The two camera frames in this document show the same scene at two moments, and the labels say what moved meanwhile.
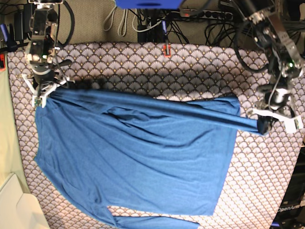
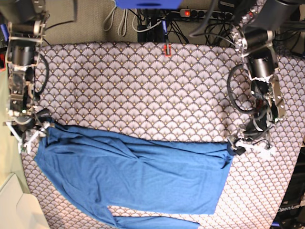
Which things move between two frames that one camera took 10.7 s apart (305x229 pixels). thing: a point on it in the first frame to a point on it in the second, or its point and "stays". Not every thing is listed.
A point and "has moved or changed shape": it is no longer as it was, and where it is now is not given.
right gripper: [44, 79] to [24, 128]
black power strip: [205, 14] stays
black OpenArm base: [291, 215] stays
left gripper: [278, 102] to [257, 130]
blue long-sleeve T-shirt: [142, 152] has moved or changed shape
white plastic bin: [20, 209] stays
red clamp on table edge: [167, 48] stays
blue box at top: [147, 4] stays
